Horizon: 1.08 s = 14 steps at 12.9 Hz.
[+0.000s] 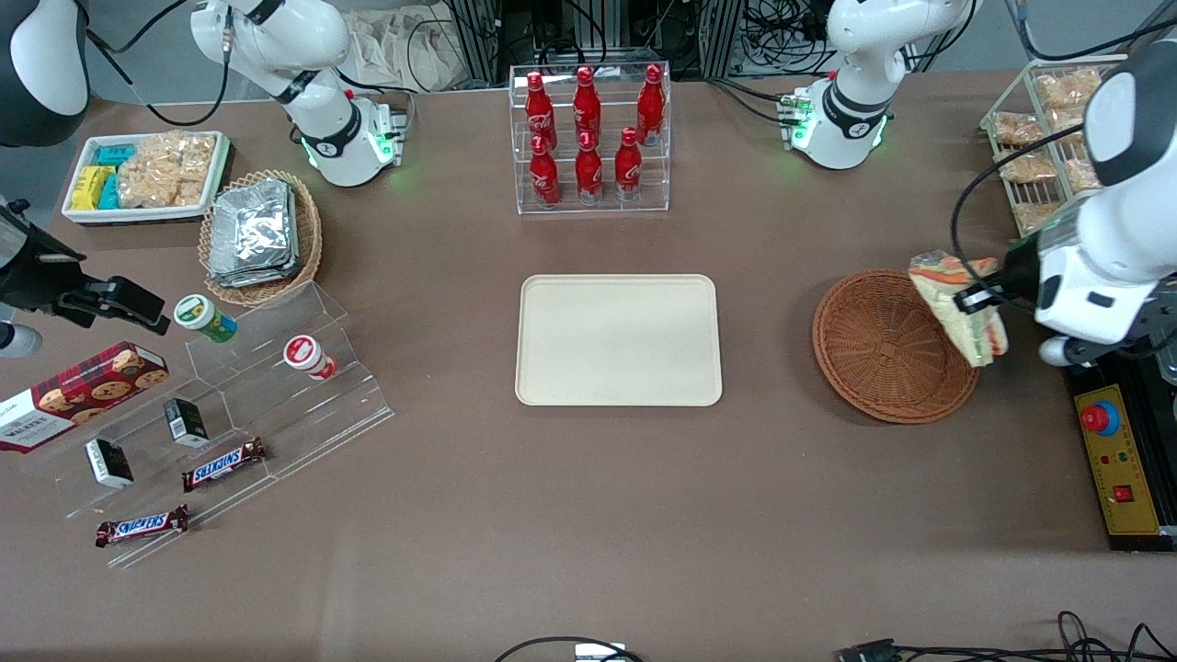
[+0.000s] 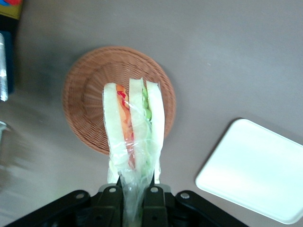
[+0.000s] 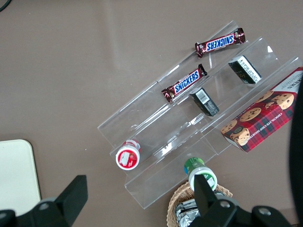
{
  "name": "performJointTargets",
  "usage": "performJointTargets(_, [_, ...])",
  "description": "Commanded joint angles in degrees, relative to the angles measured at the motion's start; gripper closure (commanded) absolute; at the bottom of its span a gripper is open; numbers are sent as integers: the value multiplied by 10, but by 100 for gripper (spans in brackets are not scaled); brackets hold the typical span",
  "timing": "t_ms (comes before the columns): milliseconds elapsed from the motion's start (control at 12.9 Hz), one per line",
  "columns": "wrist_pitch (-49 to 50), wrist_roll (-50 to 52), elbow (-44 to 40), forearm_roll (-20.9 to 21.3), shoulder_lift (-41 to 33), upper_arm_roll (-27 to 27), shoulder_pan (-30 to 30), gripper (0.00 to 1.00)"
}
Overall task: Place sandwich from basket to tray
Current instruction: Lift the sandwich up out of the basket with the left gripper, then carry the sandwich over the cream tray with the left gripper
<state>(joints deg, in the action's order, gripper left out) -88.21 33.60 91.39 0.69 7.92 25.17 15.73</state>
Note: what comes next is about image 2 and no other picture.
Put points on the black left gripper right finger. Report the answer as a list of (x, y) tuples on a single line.
[(155, 205)]

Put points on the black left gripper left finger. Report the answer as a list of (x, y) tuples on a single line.
[(109, 205)]

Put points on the plastic-wrapped triangle sandwich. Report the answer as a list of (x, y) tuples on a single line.
[(113, 118)]

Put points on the beige rectangular plastic tray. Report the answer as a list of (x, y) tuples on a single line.
[(251, 170)]

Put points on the brown round wicker basket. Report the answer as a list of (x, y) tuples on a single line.
[(80, 94)]

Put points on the red emergency stop button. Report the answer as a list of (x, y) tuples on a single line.
[(9, 2)]

